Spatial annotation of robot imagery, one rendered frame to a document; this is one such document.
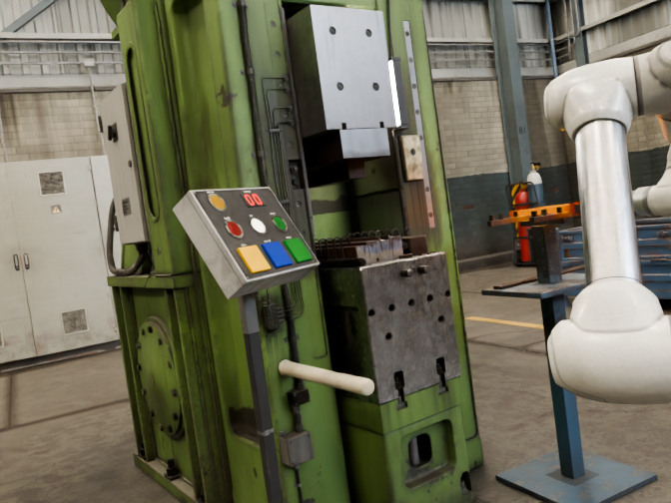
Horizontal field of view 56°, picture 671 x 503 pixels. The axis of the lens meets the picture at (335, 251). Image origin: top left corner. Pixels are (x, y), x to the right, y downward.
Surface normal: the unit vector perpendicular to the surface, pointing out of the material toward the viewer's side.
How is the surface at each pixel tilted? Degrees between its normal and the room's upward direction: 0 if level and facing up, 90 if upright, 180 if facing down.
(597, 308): 52
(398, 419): 90
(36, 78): 90
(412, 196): 90
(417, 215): 90
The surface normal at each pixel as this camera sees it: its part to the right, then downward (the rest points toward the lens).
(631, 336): -0.39, -0.60
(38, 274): 0.48, -0.03
